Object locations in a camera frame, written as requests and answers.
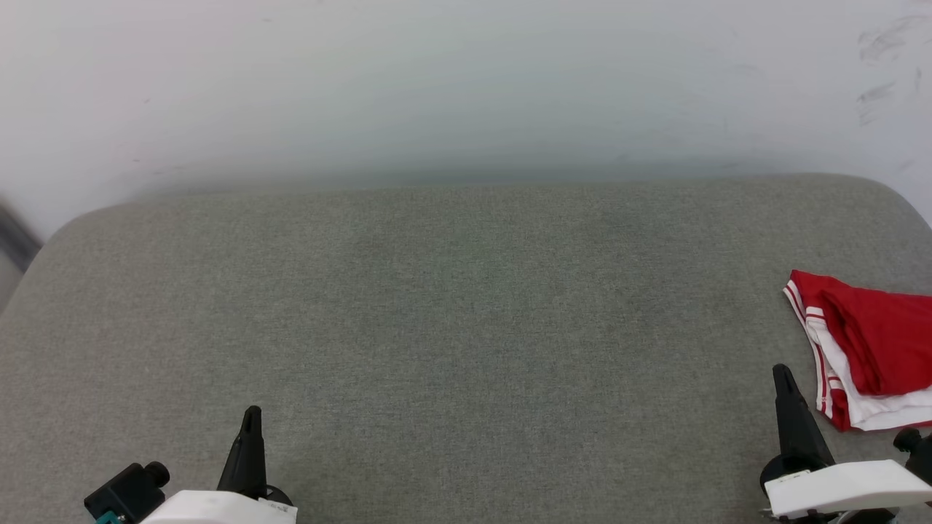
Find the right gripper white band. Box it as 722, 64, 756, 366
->
759, 364, 932, 524

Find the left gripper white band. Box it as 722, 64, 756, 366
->
141, 405, 299, 524

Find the red white-striped garment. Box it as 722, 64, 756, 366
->
783, 269, 932, 432

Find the grey fabric sofa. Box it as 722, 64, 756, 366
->
0, 173, 932, 524

